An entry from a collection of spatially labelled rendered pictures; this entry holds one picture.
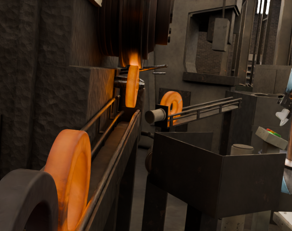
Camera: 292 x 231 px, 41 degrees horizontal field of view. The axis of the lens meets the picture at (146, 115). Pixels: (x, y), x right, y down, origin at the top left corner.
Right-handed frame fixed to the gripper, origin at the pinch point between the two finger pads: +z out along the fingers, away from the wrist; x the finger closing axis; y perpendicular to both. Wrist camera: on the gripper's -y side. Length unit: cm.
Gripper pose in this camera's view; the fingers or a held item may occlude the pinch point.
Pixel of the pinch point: (283, 124)
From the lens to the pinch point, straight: 217.7
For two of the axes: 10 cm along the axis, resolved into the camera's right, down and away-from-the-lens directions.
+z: -4.3, 8.9, 1.3
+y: -9.0, -4.4, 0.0
